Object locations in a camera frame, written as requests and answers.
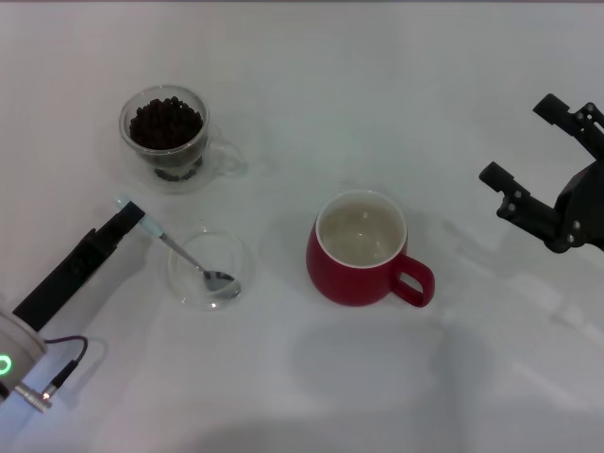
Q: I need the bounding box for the double-walled glass cup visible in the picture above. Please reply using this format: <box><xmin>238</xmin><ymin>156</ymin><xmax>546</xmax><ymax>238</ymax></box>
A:
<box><xmin>117</xmin><ymin>84</ymin><xmax>246</xmax><ymax>194</ymax></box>

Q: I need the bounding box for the dark cable with metal plug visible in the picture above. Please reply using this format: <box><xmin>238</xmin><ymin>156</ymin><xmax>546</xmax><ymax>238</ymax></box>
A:
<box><xmin>13</xmin><ymin>335</ymin><xmax>90</xmax><ymax>412</ymax></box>

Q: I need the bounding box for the clear glass saucer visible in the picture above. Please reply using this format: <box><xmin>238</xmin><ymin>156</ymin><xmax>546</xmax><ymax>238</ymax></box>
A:
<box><xmin>167</xmin><ymin>226</ymin><xmax>256</xmax><ymax>312</ymax></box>

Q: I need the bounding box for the dark coffee beans pile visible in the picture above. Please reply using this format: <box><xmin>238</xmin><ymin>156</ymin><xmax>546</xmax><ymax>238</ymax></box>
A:
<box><xmin>129</xmin><ymin>96</ymin><xmax>205</xmax><ymax>152</ymax></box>

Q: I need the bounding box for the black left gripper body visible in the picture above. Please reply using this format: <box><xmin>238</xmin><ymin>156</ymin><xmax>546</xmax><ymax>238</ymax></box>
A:
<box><xmin>12</xmin><ymin>229</ymin><xmax>118</xmax><ymax>332</ymax></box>

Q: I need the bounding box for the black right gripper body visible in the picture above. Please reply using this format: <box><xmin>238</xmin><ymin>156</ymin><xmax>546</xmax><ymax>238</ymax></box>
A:
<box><xmin>542</xmin><ymin>158</ymin><xmax>604</xmax><ymax>255</ymax></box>

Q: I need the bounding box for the red mug white inside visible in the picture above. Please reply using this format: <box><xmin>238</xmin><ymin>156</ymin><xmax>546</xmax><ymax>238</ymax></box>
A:
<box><xmin>305</xmin><ymin>189</ymin><xmax>436</xmax><ymax>309</ymax></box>

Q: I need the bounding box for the blue-handled metal spoon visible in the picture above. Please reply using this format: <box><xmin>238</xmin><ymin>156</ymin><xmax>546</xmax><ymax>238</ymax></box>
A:
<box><xmin>112</xmin><ymin>195</ymin><xmax>243</xmax><ymax>301</ymax></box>

